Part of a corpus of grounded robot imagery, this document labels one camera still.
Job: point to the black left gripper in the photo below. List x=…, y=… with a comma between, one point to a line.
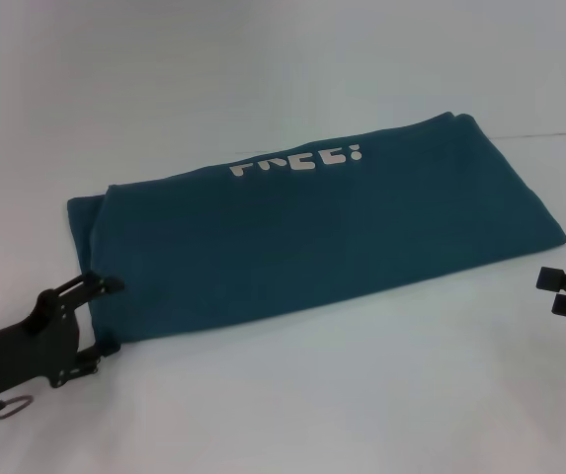
x=30, y=345

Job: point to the teal blue shirt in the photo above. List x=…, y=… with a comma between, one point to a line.
x=312, y=237

